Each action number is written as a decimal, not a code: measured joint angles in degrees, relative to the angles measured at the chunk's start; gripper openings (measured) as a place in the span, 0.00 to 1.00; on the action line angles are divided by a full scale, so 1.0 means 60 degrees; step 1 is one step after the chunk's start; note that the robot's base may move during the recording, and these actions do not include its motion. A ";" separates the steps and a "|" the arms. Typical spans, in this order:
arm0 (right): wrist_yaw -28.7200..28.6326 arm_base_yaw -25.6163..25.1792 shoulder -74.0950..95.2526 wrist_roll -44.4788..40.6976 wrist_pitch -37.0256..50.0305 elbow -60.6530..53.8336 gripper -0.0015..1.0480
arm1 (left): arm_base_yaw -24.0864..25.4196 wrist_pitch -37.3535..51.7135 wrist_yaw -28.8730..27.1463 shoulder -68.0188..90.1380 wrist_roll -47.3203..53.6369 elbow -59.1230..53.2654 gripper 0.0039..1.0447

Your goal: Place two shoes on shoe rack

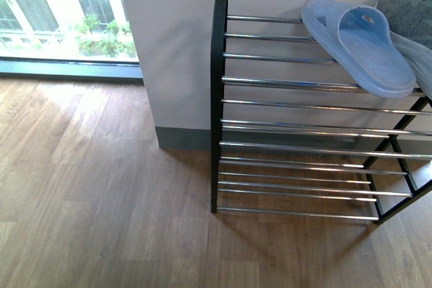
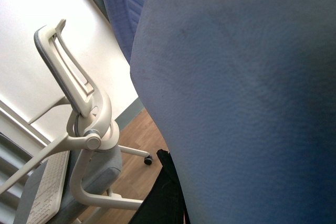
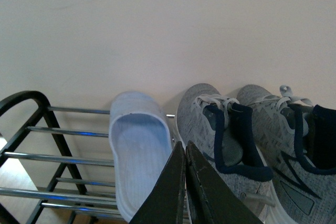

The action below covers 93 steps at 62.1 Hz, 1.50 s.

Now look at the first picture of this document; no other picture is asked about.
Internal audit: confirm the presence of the black metal shoe rack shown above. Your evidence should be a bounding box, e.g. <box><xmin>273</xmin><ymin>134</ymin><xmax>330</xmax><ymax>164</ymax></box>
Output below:
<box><xmin>210</xmin><ymin>0</ymin><xmax>431</xmax><ymax>223</ymax></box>

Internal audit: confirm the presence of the light blue slipper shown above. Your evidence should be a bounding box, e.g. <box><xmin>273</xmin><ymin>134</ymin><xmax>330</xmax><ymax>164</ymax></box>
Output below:
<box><xmin>301</xmin><ymin>0</ymin><xmax>416</xmax><ymax>98</ymax></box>

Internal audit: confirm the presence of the grey knit sneaker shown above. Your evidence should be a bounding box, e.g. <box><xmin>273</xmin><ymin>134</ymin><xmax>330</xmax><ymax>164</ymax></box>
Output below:
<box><xmin>375</xmin><ymin>0</ymin><xmax>431</xmax><ymax>97</ymax></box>

